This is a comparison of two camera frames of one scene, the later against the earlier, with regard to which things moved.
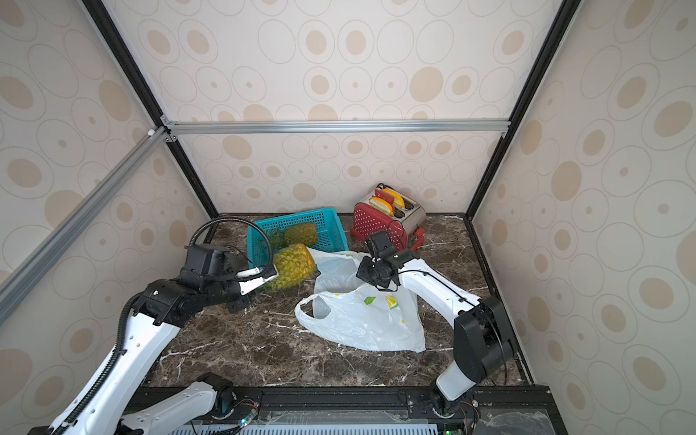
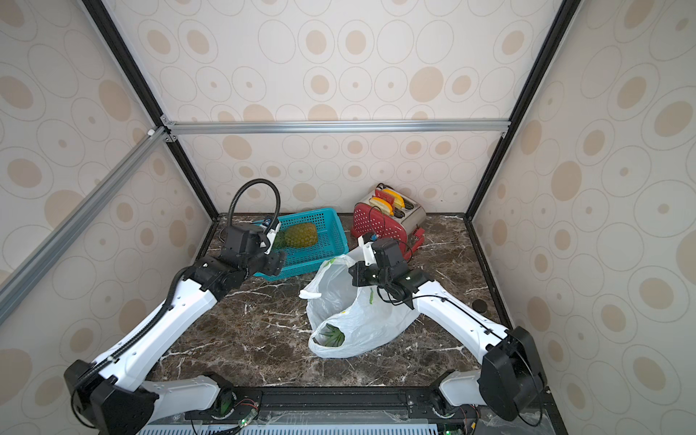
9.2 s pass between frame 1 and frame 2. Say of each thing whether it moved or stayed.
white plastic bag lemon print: moved
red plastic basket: stayed
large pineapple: moved
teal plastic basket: stayed
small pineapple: stayed
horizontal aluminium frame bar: stayed
